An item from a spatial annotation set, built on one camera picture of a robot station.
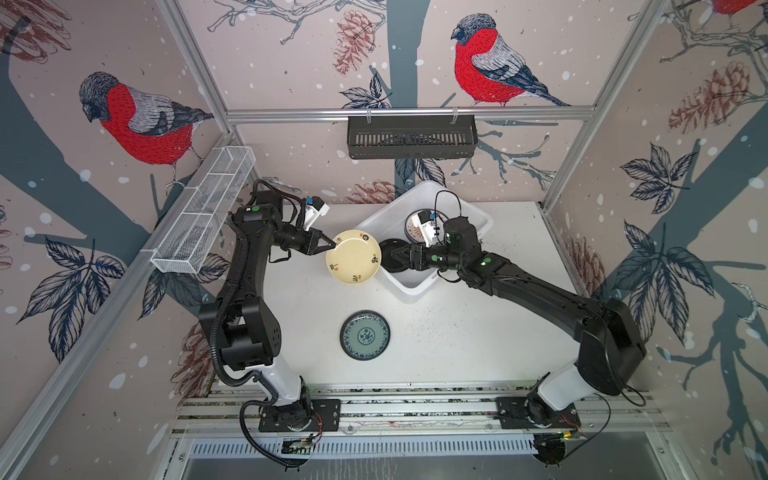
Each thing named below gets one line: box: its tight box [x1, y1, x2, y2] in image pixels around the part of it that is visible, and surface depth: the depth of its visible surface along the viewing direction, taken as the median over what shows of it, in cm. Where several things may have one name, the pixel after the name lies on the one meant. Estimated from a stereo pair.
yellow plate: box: [326, 229, 382, 285], surface depth 81 cm
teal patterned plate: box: [340, 309, 391, 361], surface depth 89 cm
